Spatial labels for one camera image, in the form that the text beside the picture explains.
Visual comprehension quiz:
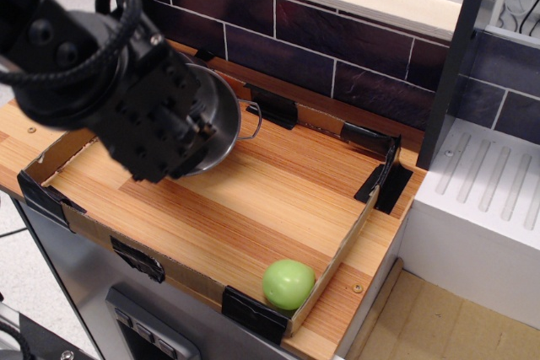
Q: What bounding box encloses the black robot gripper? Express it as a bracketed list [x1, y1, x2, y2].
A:
[90, 34, 217, 183]

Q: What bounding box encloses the stainless steel pot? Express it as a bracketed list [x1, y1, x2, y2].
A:
[170, 56, 262, 179]

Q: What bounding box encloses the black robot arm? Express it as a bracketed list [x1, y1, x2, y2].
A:
[1, 0, 215, 183]

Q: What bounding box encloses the cardboard fence with black tape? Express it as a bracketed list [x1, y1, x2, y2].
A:
[20, 61, 425, 358]

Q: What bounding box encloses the grey oven control panel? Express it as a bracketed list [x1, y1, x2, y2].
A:
[105, 287, 202, 360]

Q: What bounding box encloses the green toy apple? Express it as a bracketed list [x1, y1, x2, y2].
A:
[262, 259, 316, 311]

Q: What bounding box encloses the white sink drainboard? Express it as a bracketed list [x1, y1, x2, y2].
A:
[399, 120, 539, 328]

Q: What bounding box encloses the black braided cable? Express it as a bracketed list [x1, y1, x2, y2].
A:
[0, 0, 143, 87]

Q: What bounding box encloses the dark grey vertical post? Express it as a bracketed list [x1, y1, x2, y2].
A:
[417, 0, 496, 169]

